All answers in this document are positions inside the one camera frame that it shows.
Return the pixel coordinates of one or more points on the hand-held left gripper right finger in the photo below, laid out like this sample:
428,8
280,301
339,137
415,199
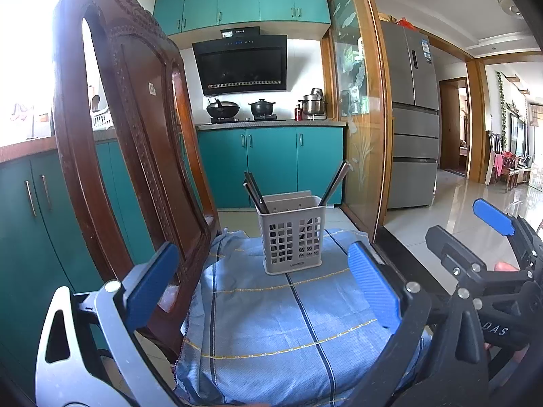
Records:
373,288

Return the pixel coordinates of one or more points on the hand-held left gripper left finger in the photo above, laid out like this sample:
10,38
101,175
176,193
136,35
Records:
152,284

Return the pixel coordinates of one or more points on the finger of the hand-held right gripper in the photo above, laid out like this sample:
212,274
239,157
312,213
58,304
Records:
454,254
494,217

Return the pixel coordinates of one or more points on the white plastic utensil basket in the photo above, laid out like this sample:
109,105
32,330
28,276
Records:
292,237

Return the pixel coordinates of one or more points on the dark chopstick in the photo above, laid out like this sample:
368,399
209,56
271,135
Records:
253,199
258,195

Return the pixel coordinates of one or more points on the wooden dining chairs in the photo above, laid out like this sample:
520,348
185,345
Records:
507,163

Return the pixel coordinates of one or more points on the wooden doorway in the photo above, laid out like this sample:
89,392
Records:
454,127

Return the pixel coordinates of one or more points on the green leaf garland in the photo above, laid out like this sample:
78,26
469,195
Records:
502,101

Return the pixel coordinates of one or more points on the grey refrigerator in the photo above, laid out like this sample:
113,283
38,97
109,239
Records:
411,135

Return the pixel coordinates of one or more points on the blue striped cloth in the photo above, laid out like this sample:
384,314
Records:
263,326

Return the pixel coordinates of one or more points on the teal base cabinets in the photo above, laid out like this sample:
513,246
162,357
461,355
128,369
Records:
271,165
42,241

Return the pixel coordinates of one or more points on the carved wooden chair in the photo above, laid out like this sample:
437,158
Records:
140,157

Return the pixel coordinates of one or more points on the glass sliding door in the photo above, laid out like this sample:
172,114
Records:
360,114

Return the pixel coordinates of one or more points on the dish rack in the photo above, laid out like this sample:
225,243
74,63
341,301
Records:
103,119

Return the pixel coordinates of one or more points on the grey kitchen countertop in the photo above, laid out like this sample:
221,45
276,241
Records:
25,148
297,123

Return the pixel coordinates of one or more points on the black wok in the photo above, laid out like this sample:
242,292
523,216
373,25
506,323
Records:
222,109

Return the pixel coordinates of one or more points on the gas stove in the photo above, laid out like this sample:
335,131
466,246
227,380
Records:
244,119

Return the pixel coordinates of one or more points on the red bottle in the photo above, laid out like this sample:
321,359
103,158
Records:
298,112

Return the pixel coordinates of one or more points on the black cooking pot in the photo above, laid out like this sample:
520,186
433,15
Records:
262,109

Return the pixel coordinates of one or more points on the red bag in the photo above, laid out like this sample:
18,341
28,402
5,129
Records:
405,22

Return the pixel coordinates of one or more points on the ceiling lamp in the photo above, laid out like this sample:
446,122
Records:
510,3

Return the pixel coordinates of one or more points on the black range hood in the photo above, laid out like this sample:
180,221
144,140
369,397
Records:
242,65

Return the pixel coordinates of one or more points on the teal wall cabinets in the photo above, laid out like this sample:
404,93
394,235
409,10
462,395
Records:
242,2

